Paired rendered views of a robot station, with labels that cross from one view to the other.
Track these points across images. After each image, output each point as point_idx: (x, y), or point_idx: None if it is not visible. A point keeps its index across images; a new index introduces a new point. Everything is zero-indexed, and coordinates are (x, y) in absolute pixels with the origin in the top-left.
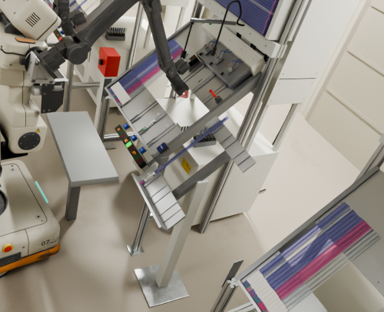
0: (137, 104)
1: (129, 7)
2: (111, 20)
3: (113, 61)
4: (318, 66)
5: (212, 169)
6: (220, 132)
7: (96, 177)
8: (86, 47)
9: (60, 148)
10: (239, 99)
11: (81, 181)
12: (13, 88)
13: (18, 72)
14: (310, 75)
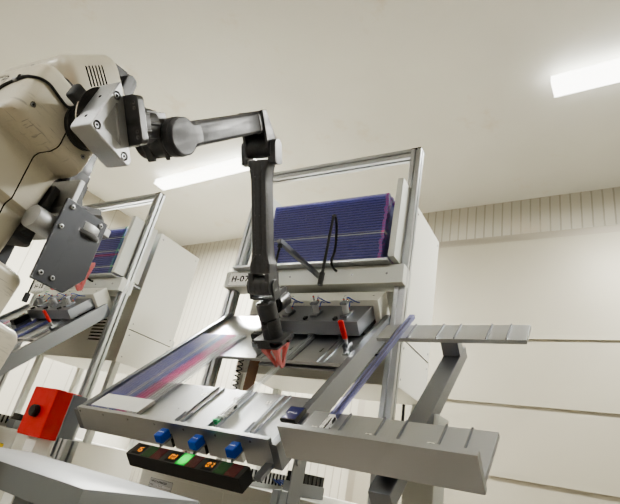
0: (175, 404)
1: (248, 131)
2: (227, 128)
3: (65, 403)
4: (427, 342)
5: (446, 388)
6: (419, 331)
7: (149, 495)
8: (198, 132)
9: (1, 460)
10: (374, 352)
11: (110, 494)
12: None
13: (18, 160)
14: (424, 354)
